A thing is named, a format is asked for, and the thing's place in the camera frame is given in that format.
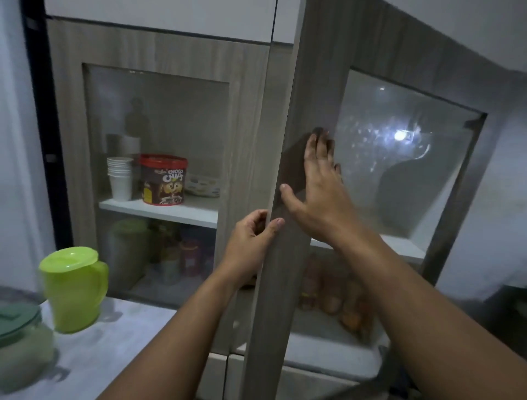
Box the person's right hand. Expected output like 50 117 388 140
279 128 363 248

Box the person's left hand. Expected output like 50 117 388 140
218 209 285 287

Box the wood-grain glass cabinet door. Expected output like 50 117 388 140
46 17 273 356
240 0 520 400

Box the person's right forearm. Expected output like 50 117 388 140
329 224 527 400

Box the person's left forearm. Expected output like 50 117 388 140
98 268 253 400

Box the red plastic cup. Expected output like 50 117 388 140
180 239 203 277

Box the pile of brown eggs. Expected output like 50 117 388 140
298 255 376 343

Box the white cabinet shelf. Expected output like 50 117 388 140
98 197 427 265

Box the white cup behind glass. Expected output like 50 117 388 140
158 257 182 286

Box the brown cookie tub red lid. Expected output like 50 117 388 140
139 154 189 207

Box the narrow white upper cabinet door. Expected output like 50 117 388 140
272 0 308 45

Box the green pitcher behind glass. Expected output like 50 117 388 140
107 218 152 290

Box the white lower cabinet door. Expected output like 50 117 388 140
196 352 228 400

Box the stack of white paper cups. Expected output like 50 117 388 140
106 156 134 202

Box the closed wood-grain glass cabinet door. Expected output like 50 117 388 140
46 17 273 356

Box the lime green plastic pitcher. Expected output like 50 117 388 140
39 246 110 334

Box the clear jar with green lid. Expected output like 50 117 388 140
0 300 55 394

